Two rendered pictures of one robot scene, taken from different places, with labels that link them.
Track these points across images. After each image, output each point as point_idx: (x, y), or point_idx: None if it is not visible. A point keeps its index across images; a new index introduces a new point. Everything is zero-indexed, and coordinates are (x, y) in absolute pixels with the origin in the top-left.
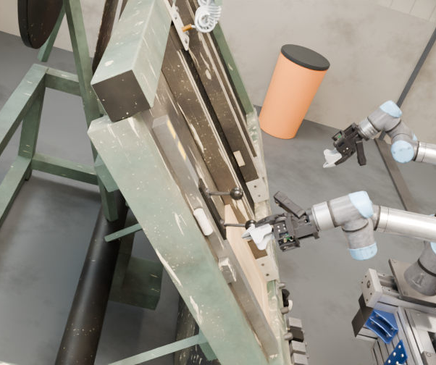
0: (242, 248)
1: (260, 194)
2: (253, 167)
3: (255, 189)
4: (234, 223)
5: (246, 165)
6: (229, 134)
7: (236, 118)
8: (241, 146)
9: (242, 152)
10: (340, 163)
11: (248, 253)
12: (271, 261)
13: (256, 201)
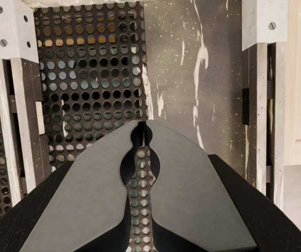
0: None
1: (23, 19)
2: (26, 89)
3: (29, 38)
4: (296, 147)
5: (34, 99)
6: (46, 172)
7: (19, 198)
8: (36, 143)
9: (35, 130)
10: (251, 191)
11: (294, 83)
12: (287, 23)
13: (30, 10)
